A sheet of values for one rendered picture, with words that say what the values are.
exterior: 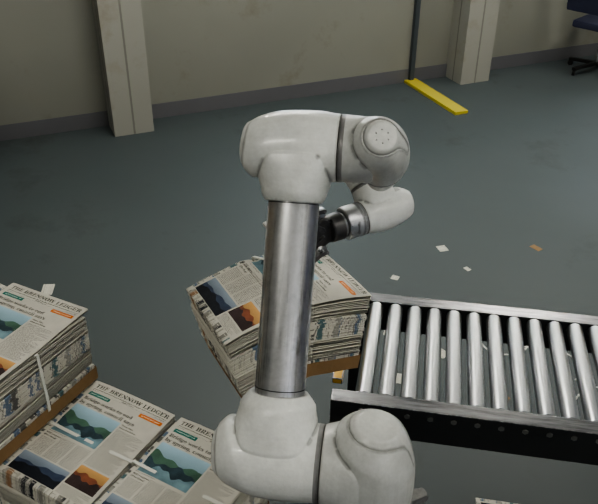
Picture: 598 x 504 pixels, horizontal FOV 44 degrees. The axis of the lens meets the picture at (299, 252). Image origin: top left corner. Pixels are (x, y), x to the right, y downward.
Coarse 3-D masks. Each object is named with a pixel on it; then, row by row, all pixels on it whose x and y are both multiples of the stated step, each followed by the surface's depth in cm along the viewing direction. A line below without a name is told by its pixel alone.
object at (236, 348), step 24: (240, 264) 202; (192, 288) 199; (216, 288) 196; (240, 288) 194; (216, 312) 187; (240, 312) 185; (216, 336) 186; (240, 336) 179; (240, 360) 182; (240, 384) 185
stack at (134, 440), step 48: (96, 384) 213; (48, 432) 197; (96, 432) 197; (144, 432) 197; (192, 432) 197; (0, 480) 189; (48, 480) 184; (96, 480) 184; (144, 480) 184; (192, 480) 184
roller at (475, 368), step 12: (468, 324) 244; (480, 324) 244; (468, 336) 239; (480, 336) 238; (468, 348) 234; (480, 348) 233; (468, 360) 229; (480, 360) 228; (468, 372) 225; (480, 372) 223; (468, 384) 220; (480, 384) 218; (468, 396) 216; (480, 396) 214
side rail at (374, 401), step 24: (336, 408) 214; (360, 408) 212; (384, 408) 210; (408, 408) 210; (432, 408) 210; (456, 408) 210; (480, 408) 210; (408, 432) 214; (432, 432) 212; (456, 432) 210; (480, 432) 209; (504, 432) 207; (528, 432) 206; (552, 432) 204; (576, 432) 203; (552, 456) 209; (576, 456) 207
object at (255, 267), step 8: (248, 264) 202; (256, 264) 202; (256, 272) 198; (256, 280) 195; (312, 304) 185; (312, 312) 186; (312, 320) 188; (312, 328) 188; (312, 336) 189; (312, 344) 190
